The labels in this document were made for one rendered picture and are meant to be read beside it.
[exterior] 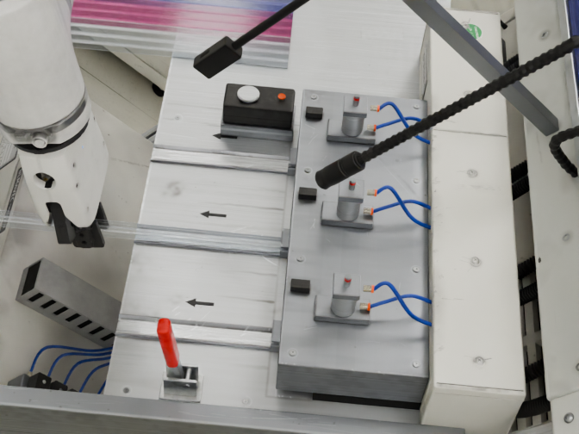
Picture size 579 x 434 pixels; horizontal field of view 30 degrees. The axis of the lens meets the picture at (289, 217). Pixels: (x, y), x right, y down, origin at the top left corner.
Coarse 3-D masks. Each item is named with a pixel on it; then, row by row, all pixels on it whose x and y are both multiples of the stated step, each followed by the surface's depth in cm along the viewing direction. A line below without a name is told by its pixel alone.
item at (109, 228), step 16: (0, 224) 109; (16, 224) 109; (32, 224) 109; (112, 224) 109; (128, 224) 109; (144, 224) 109; (160, 240) 109; (176, 240) 109; (192, 240) 109; (208, 240) 109; (224, 240) 109; (240, 240) 109; (256, 240) 109; (272, 240) 109
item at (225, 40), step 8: (224, 40) 98; (232, 40) 99; (208, 48) 100; (216, 48) 99; (224, 48) 98; (232, 48) 98; (240, 48) 100; (200, 56) 100; (208, 56) 99; (216, 56) 99; (224, 56) 99; (232, 56) 99; (240, 56) 99; (200, 64) 100; (208, 64) 100; (216, 64) 100; (224, 64) 100; (200, 72) 101; (208, 72) 101; (216, 72) 101
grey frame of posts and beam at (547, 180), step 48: (528, 0) 117; (528, 48) 113; (528, 144) 106; (576, 192) 98; (576, 240) 95; (576, 288) 92; (576, 336) 90; (576, 384) 87; (528, 432) 92; (576, 432) 85
